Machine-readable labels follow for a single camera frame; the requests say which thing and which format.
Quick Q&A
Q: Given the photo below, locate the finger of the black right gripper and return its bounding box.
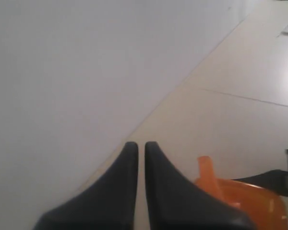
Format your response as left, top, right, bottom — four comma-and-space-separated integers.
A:
233, 170, 288, 197

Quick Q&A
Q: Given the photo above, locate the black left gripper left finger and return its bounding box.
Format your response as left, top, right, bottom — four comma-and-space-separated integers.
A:
34, 142, 138, 230

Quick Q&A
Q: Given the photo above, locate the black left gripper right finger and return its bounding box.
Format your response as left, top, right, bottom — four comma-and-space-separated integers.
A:
144, 141, 256, 230

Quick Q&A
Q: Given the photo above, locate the orange pump soap bottle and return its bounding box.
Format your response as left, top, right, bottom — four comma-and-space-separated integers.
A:
194, 156, 288, 230

